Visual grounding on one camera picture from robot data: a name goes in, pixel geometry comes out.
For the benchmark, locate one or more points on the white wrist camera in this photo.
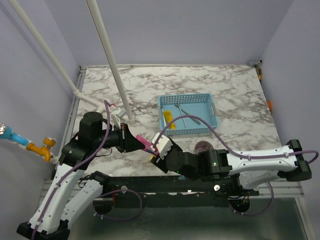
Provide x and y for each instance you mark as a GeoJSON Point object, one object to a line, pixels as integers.
{"type": "Point", "coordinates": [162, 146]}
{"type": "Point", "coordinates": [117, 115]}

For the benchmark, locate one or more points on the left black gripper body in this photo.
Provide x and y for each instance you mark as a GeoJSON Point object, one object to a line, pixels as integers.
{"type": "Point", "coordinates": [115, 137]}

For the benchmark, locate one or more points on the blue plastic basket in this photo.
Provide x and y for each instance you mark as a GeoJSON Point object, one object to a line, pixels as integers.
{"type": "Point", "coordinates": [201, 105]}

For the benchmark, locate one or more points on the toy faucet blue orange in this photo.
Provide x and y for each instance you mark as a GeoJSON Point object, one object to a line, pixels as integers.
{"type": "Point", "coordinates": [7, 133]}

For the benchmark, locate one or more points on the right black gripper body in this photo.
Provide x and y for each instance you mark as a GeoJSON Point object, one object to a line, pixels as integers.
{"type": "Point", "coordinates": [160, 163]}

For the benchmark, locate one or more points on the yellow toothpaste tube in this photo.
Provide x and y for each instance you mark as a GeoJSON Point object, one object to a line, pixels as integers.
{"type": "Point", "coordinates": [168, 118]}

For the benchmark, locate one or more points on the black mounting rail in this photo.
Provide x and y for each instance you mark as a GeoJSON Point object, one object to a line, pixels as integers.
{"type": "Point", "coordinates": [170, 191]}

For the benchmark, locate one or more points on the orange clamp on wall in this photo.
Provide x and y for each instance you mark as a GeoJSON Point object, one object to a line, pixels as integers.
{"type": "Point", "coordinates": [269, 105]}

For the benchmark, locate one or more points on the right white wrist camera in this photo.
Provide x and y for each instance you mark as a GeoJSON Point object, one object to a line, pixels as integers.
{"type": "Point", "coordinates": [162, 146]}

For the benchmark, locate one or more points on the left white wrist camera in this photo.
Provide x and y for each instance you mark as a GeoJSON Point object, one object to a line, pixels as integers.
{"type": "Point", "coordinates": [117, 115]}

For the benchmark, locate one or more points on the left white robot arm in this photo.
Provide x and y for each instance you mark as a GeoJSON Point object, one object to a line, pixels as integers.
{"type": "Point", "coordinates": [57, 212]}

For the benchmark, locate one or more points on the yellow tool at corner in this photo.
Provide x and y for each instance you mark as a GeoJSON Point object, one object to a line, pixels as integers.
{"type": "Point", "coordinates": [259, 72]}

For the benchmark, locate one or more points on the purple mug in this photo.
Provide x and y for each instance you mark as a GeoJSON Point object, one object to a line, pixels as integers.
{"type": "Point", "coordinates": [202, 146]}

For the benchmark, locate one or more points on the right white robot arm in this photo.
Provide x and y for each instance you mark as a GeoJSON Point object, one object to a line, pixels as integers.
{"type": "Point", "coordinates": [251, 168]}

